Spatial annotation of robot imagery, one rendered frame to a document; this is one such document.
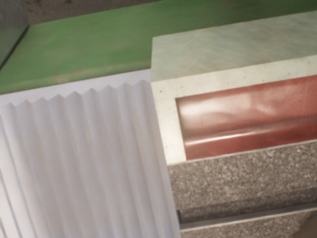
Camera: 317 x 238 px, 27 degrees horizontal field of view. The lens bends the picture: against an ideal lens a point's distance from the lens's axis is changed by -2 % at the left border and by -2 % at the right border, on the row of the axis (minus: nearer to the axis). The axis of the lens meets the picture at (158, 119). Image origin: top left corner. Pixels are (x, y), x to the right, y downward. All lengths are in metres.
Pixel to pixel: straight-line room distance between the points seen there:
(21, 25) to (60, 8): 0.57
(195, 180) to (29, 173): 0.12
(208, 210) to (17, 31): 0.31
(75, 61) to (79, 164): 0.15
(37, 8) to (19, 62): 0.67
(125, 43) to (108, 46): 0.02
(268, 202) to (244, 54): 0.12
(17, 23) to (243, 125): 0.32
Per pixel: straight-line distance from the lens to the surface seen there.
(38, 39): 0.72
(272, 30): 0.53
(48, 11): 1.32
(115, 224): 0.51
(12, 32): 0.70
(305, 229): 0.51
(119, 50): 0.61
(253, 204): 0.51
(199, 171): 0.48
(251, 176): 0.49
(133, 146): 0.48
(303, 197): 0.52
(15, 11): 0.73
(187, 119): 0.49
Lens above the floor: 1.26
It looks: 67 degrees down
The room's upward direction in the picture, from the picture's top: 179 degrees counter-clockwise
